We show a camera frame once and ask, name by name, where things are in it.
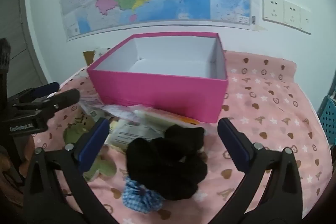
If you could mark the pink cardboard box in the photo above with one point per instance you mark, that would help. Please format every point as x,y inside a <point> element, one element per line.
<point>157,92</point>

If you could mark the white wall socket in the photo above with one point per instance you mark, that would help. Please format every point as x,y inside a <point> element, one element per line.
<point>292,14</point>
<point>273,8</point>
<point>305,21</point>

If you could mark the blue perforated basket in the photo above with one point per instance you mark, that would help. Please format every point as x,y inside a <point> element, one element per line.
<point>328,119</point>

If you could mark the pink printed blanket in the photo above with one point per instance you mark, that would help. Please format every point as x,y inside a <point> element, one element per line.
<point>275,113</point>

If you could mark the black cloth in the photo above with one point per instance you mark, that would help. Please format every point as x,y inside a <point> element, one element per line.
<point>162,161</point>

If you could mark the grey door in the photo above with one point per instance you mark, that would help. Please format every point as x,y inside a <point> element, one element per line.
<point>18,16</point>

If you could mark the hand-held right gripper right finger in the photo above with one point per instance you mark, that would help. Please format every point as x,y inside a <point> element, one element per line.
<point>233,142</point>

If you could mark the person's left hand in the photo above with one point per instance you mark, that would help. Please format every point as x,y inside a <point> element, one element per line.
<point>27,155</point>

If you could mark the yellow-white packet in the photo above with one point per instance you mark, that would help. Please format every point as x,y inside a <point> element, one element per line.
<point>162,120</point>

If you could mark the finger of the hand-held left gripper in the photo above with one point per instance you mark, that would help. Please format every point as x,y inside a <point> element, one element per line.
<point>65,98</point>
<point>48,87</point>

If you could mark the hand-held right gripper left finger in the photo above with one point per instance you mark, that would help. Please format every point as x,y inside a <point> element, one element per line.
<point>94,142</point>

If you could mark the pale green-white packet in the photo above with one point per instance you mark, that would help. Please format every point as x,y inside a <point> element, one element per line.
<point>131,134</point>

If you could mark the blue checkered scrunchie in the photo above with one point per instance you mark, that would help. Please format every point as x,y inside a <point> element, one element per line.
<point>141,197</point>

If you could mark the green plush toy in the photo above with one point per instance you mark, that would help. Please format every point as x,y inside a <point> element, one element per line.
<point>101,169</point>

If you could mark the brown cardboard piece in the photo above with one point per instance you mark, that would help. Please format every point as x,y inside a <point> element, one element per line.
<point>89,57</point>

